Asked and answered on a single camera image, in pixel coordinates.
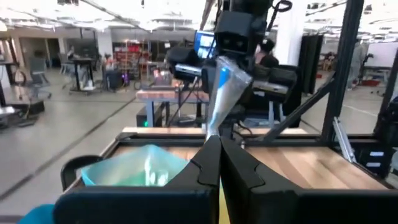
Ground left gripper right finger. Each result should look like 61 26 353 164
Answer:
220 136 398 224

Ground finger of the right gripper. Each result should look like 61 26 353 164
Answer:
167 47 218 93
245 67 298 94

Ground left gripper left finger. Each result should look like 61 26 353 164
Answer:
52 135 221 224

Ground green toothbrush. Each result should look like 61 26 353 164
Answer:
141 155 172 187

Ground blue toothbrush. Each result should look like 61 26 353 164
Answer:
204 55 254 141

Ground person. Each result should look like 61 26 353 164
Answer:
254 38 280 68
347 41 368 91

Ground blue-lit monitor screen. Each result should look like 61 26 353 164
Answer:
193 30 218 60

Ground black curtain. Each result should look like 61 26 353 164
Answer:
297 33 325 95

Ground grey-legged side desk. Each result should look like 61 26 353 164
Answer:
135 88 218 128

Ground teal translucent plastic bin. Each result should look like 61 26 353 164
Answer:
80 144 191 187

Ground red shelf unit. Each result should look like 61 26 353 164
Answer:
113 42 147 74

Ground blue plastic bin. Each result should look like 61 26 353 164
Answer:
17 203 57 224

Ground black standing table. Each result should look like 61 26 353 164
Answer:
68 57 98 95

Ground white whiteboard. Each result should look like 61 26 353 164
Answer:
366 42 398 68

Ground black control box white labels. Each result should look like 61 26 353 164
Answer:
354 96 398 187

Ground black desk base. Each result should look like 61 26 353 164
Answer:
0 98 47 129

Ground grey office chair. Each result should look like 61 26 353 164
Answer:
29 57 53 101

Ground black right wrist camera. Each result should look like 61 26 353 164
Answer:
213 11 269 57

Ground silver metal bracket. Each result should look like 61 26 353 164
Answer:
331 116 358 164

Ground black curved table handle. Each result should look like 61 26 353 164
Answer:
60 154 104 192

